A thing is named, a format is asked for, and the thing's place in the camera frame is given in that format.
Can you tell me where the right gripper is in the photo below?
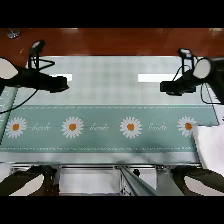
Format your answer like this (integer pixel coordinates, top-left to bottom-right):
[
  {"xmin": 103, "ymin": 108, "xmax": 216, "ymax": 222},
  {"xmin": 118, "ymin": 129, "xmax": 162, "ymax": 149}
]
[{"xmin": 159, "ymin": 77, "xmax": 196, "ymax": 97}]

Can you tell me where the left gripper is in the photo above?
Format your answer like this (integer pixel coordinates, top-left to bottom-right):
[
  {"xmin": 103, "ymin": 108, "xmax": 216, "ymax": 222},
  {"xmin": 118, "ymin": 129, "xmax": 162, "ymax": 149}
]
[{"xmin": 38, "ymin": 75, "xmax": 70, "ymax": 94}]

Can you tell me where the white garment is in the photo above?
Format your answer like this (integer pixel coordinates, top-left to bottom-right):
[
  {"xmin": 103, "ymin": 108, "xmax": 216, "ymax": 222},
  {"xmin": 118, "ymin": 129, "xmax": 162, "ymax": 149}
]
[{"xmin": 192, "ymin": 124, "xmax": 224, "ymax": 178}]

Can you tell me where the black cable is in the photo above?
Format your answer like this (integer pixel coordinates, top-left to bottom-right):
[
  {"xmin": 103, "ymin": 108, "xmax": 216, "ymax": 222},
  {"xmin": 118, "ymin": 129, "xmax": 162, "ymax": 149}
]
[
  {"xmin": 199, "ymin": 83, "xmax": 224, "ymax": 106},
  {"xmin": 0, "ymin": 87, "xmax": 39, "ymax": 116}
]

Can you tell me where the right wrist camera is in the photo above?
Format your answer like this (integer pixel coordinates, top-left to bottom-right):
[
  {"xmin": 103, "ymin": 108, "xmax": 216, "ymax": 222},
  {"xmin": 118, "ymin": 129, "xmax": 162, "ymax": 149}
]
[{"xmin": 177, "ymin": 47, "xmax": 198, "ymax": 73}]

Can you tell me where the silver frame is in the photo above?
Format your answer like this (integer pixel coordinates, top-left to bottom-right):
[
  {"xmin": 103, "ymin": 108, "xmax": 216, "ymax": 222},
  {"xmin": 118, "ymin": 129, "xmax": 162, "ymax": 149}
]
[{"xmin": 0, "ymin": 161, "xmax": 224, "ymax": 197}]

